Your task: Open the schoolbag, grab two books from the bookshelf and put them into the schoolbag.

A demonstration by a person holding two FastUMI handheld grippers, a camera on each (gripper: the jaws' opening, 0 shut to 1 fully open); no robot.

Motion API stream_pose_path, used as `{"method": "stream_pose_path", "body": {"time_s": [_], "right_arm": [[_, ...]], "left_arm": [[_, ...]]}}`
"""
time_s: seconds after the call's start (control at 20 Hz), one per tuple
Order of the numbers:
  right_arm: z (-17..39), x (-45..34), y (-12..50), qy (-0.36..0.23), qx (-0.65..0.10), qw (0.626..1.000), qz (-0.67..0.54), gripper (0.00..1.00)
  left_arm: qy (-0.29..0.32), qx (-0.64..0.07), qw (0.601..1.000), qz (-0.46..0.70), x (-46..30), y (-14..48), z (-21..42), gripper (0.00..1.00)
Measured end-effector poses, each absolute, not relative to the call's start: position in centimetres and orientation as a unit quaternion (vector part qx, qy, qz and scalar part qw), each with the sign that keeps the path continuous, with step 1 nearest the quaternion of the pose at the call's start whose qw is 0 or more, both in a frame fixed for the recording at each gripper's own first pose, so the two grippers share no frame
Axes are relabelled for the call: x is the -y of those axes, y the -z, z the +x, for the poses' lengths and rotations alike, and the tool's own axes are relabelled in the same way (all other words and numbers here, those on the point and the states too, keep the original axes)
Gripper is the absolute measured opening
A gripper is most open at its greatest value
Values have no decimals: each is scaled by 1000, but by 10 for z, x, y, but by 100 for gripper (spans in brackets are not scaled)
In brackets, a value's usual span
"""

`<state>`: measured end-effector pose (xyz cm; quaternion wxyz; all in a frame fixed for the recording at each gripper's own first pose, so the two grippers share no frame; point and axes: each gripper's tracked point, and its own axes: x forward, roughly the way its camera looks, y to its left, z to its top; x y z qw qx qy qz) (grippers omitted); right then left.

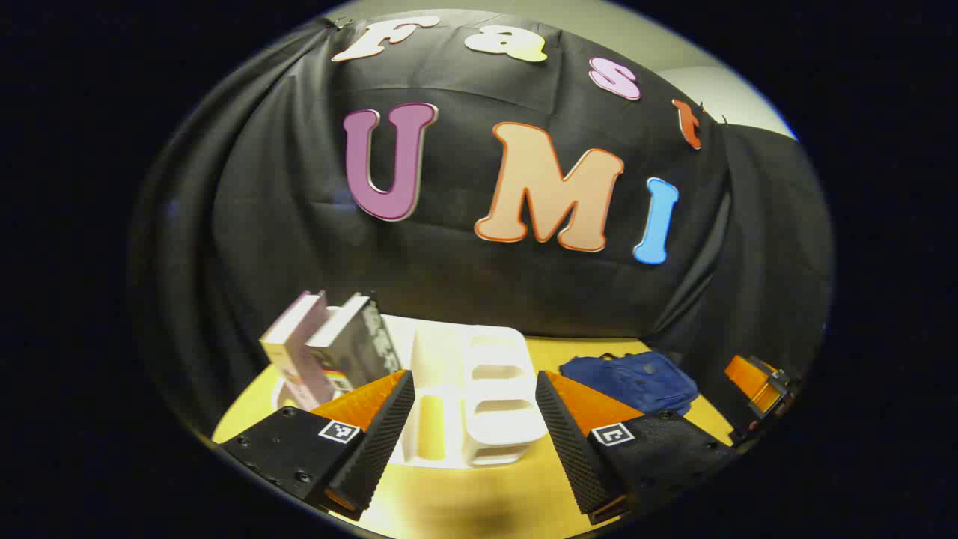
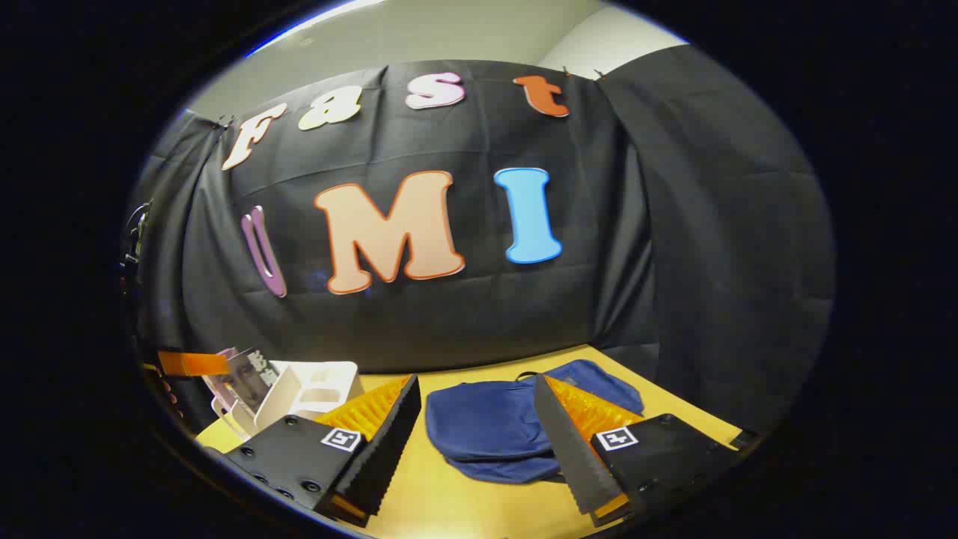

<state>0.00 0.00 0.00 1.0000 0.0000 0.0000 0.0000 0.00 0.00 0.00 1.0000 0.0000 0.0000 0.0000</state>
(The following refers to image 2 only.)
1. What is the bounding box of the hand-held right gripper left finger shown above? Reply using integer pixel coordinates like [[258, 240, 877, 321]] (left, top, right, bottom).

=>
[[223, 373, 422, 527]]

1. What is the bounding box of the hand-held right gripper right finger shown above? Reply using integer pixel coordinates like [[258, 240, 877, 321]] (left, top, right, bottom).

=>
[[533, 373, 758, 527]]

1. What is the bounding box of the grey face cover book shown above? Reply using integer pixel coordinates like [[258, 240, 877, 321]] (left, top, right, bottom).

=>
[[225, 348, 281, 414]]

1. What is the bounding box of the white bookshelf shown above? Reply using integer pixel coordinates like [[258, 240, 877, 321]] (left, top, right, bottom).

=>
[[212, 361, 365, 439]]

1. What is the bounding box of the blue schoolbag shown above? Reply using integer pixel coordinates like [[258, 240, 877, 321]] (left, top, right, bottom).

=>
[[424, 359, 644, 485]]

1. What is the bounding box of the black backdrop cloth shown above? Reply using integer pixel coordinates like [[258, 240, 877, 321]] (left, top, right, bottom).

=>
[[127, 60, 835, 442]]

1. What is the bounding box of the black cable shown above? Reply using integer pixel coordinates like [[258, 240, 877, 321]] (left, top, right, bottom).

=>
[[122, 198, 155, 272]]

